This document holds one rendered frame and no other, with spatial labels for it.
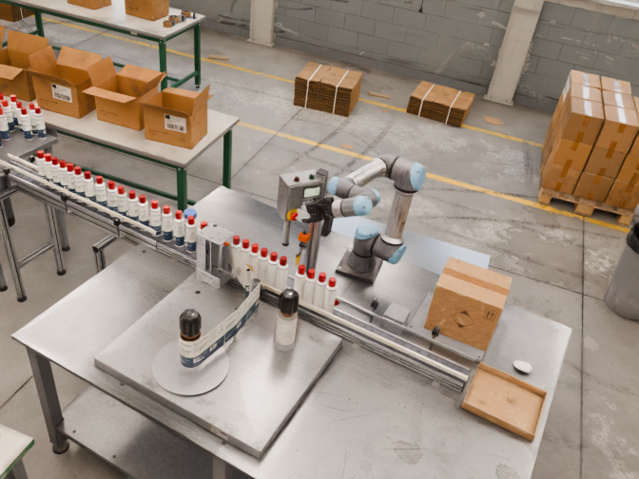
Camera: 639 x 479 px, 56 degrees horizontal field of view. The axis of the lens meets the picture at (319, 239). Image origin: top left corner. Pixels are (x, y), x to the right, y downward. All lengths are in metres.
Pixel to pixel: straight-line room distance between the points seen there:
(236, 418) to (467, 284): 1.16
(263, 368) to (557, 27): 5.96
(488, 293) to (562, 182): 3.16
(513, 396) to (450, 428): 0.36
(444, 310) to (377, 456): 0.75
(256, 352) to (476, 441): 0.96
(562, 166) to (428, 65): 2.80
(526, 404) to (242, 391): 1.20
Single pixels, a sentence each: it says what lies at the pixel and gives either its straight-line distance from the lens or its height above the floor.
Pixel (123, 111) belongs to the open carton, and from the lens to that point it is 4.42.
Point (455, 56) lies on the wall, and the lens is 7.86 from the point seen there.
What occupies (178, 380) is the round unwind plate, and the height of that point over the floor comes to 0.89.
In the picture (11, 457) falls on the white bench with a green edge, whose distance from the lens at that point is 2.52.
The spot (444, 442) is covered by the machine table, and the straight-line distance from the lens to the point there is 2.53.
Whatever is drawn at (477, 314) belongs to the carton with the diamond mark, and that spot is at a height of 1.04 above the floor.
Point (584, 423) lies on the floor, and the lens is 4.03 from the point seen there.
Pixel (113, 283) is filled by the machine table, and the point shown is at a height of 0.83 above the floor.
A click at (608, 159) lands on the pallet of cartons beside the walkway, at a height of 0.56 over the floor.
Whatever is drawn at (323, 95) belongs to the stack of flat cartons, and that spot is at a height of 0.18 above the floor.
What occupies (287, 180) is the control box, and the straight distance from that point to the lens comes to 2.56.
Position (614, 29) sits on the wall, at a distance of 7.70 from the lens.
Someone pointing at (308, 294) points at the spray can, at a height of 0.97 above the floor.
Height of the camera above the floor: 2.81
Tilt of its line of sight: 37 degrees down
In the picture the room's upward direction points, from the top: 8 degrees clockwise
